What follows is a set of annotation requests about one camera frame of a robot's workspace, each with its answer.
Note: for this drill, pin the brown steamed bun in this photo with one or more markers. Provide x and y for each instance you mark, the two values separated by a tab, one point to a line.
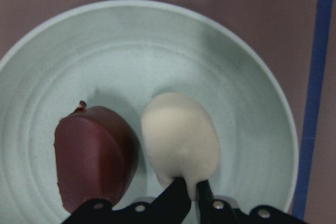
96	154

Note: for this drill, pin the white steamed bun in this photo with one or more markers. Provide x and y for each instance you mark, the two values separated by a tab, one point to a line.
180	140

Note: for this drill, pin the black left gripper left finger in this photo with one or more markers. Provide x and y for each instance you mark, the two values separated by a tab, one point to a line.
172	205

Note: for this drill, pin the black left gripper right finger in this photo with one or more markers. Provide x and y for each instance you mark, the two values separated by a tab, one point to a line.
205	199

